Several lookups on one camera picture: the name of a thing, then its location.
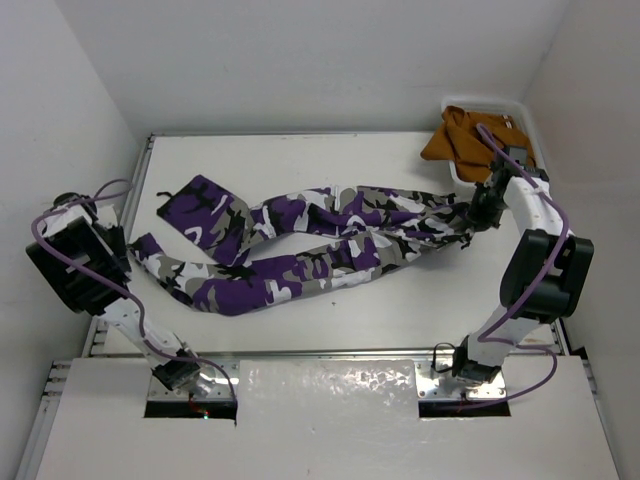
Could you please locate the mustard brown trousers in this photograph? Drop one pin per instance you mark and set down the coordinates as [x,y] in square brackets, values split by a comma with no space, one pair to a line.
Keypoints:
[457,139]

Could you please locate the metal base plate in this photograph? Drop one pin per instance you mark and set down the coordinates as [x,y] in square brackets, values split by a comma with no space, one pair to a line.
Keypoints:
[437,384]
[206,380]

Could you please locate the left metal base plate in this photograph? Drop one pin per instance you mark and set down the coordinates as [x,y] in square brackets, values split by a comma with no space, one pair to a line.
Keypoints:
[206,380]

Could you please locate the white front cover board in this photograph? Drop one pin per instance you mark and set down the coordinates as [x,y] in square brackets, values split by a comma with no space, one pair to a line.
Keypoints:
[321,420]

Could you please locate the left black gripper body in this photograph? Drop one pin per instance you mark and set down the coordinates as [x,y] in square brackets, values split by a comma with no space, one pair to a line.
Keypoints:
[113,235]

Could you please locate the white plastic basket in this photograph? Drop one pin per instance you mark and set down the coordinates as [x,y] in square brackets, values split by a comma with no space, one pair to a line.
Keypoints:
[493,105]

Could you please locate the purple camouflage trousers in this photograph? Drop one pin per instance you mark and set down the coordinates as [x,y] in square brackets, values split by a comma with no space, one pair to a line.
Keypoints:
[294,245]

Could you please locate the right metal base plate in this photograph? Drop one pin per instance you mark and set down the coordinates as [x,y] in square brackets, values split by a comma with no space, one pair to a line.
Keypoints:
[437,384]

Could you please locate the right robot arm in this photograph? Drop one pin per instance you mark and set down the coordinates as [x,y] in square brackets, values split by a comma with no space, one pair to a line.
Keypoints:
[481,354]

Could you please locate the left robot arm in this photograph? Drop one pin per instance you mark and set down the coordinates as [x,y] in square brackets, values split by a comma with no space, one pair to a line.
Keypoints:
[80,251]

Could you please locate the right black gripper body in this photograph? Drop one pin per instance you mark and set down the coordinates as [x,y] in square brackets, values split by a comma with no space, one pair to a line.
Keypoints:
[486,207]

